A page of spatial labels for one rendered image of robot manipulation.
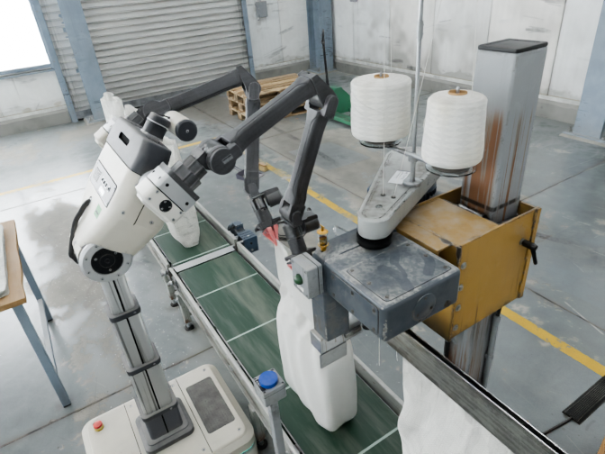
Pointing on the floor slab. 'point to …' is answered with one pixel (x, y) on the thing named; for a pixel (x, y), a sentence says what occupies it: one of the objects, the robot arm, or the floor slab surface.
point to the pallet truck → (338, 95)
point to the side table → (15, 267)
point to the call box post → (276, 428)
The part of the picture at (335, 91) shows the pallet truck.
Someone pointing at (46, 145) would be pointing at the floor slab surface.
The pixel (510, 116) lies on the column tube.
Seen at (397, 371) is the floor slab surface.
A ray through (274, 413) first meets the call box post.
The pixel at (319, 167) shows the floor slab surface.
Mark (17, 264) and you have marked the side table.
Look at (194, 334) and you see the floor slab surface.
